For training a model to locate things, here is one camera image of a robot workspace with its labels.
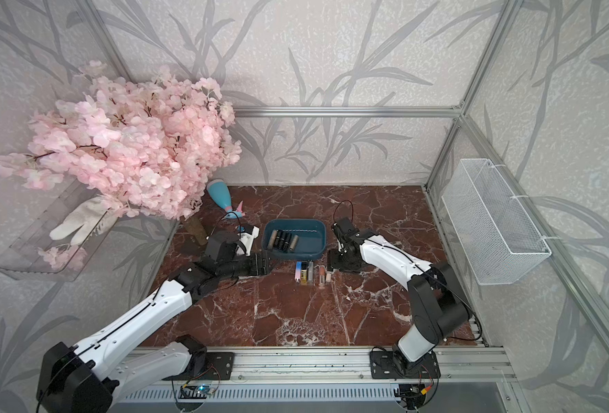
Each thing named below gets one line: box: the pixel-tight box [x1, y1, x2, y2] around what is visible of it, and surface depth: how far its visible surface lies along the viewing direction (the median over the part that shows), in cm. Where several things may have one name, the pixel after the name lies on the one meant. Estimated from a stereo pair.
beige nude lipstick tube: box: [267, 228, 278, 251], surface depth 102 cm
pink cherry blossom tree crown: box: [0, 60, 243, 221], surface depth 60 cm
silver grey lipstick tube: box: [307, 260, 314, 284], surface depth 94 cm
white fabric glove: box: [49, 195, 122, 246], surface depth 66 cm
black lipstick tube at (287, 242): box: [283, 232, 293, 253], surface depth 101 cm
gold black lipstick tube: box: [301, 260, 308, 287], surface depth 93 cm
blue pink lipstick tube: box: [294, 260, 302, 284], surface depth 93 cm
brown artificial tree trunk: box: [183, 216, 208, 246], surface depth 97 cm
